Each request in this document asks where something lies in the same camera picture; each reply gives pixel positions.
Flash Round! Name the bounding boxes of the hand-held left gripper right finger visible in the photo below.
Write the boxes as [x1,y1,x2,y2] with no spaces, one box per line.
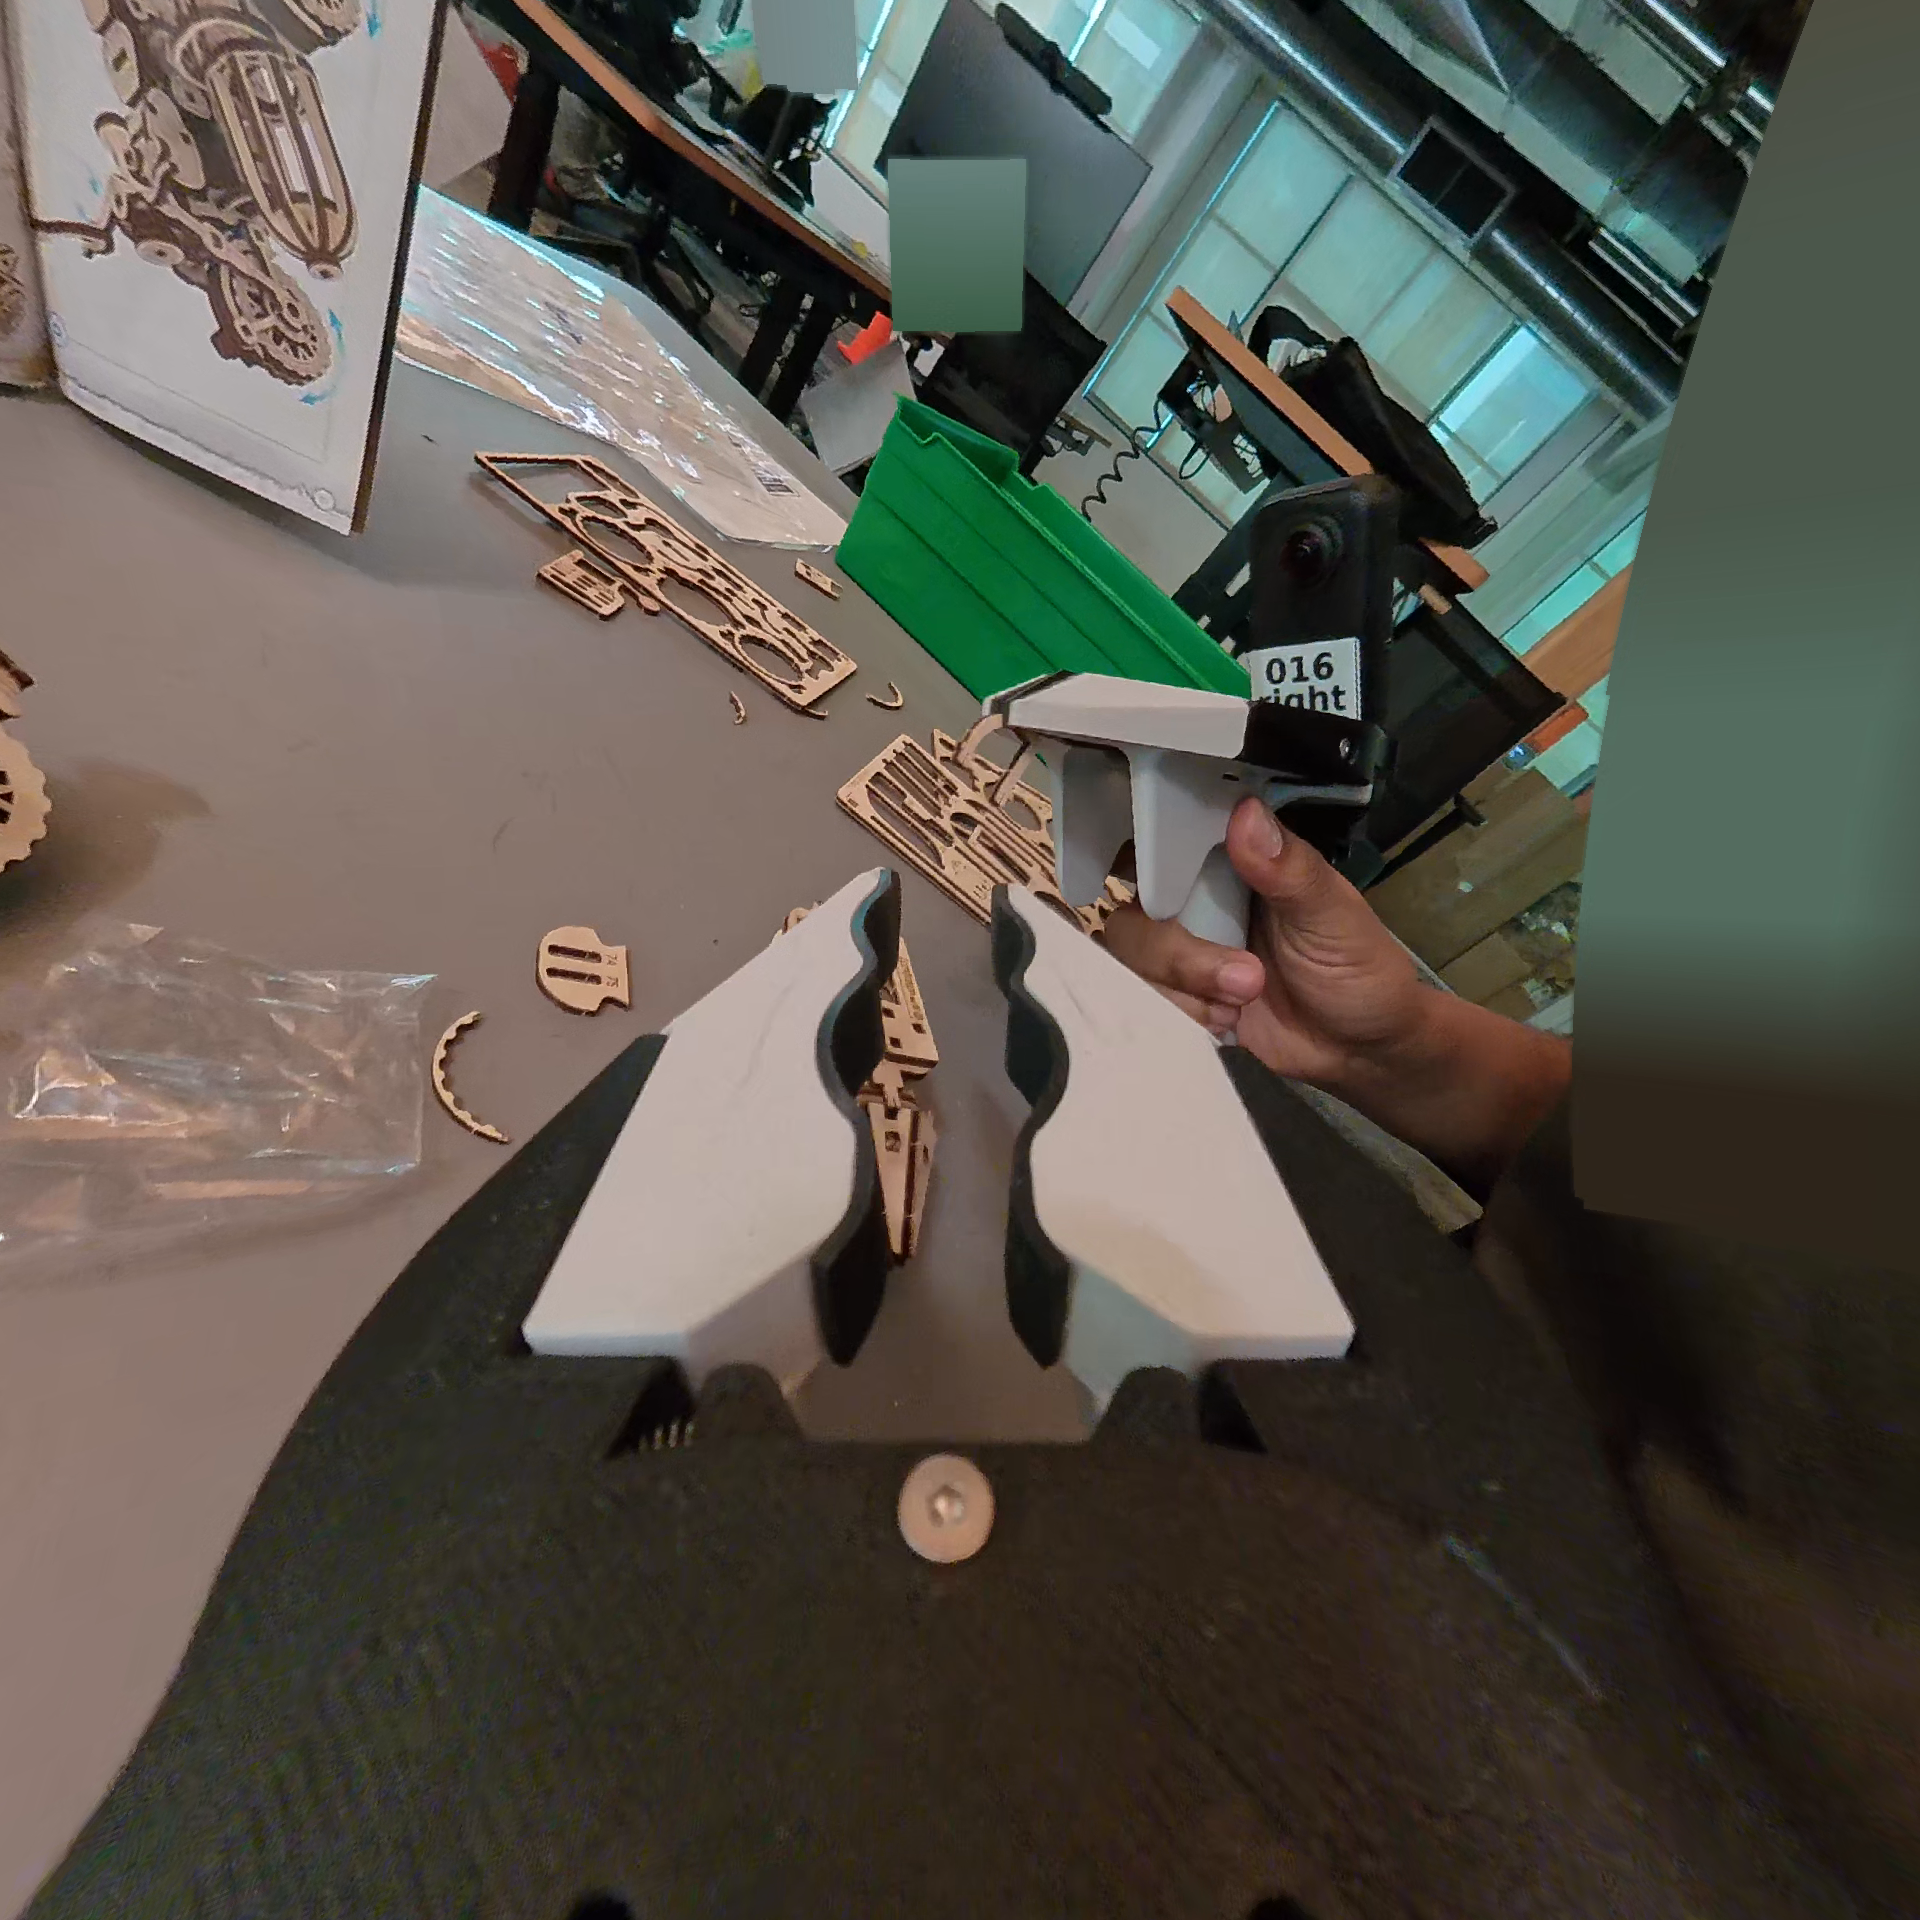
[991,881,1359,1429]

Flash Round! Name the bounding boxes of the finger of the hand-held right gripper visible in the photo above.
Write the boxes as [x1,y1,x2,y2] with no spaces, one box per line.
[1000,676,1280,954]
[981,676,1136,907]

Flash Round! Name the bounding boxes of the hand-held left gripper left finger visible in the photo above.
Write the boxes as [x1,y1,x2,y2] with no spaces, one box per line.
[522,867,907,1407]

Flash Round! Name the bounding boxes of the wooden pointed strip piece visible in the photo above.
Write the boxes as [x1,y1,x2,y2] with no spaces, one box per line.
[851,959,943,1264]

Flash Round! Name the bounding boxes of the wooden parts sheet with slots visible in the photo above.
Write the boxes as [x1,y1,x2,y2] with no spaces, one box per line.
[839,730,1146,941]

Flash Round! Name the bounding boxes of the person's right forearm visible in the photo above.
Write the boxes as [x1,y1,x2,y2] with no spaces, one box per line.
[1403,982,1579,1203]

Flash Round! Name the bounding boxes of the grey desk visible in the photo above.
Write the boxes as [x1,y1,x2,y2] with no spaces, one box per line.
[0,180,1158,1920]

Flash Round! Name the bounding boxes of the person's right hand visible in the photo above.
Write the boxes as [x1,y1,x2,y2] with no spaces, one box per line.
[1101,797,1454,1113]

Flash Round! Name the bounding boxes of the green storage bin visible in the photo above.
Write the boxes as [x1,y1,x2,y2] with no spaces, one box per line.
[834,393,1253,751]

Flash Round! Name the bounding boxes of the black backpack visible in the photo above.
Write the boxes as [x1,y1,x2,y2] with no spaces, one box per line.
[1246,307,1501,549]

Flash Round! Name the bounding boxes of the wooden top table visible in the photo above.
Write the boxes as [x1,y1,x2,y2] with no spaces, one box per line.
[1169,286,1487,591]

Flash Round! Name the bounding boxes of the wooden slotted round piece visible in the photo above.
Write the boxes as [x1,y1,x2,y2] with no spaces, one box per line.
[540,925,632,1014]

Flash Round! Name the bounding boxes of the wooden toothed arc piece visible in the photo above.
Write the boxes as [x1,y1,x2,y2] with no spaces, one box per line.
[433,1011,512,1145]

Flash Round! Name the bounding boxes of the silver ventilation ducts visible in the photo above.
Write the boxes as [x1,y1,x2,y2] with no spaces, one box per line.
[1199,0,1803,421]

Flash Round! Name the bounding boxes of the wooden sheet with gear cutouts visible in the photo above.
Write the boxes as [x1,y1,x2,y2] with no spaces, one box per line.
[477,450,861,719]

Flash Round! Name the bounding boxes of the crumpled clear plastic bag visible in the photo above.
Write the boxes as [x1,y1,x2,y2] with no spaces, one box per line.
[0,918,440,1277]

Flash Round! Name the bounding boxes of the person's brown shirt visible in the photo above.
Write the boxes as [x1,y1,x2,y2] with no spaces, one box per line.
[1461,1051,1920,1920]

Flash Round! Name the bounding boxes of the black monitor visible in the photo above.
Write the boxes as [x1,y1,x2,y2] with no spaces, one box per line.
[873,0,1158,303]

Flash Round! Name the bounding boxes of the flat clear plastic sleeve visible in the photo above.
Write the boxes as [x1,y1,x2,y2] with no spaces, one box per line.
[393,189,849,549]

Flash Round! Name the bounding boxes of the wooden motorcycle model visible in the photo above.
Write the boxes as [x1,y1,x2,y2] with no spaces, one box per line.
[0,646,60,881]

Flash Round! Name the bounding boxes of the white printed model box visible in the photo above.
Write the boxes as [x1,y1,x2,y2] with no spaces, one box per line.
[0,0,454,534]

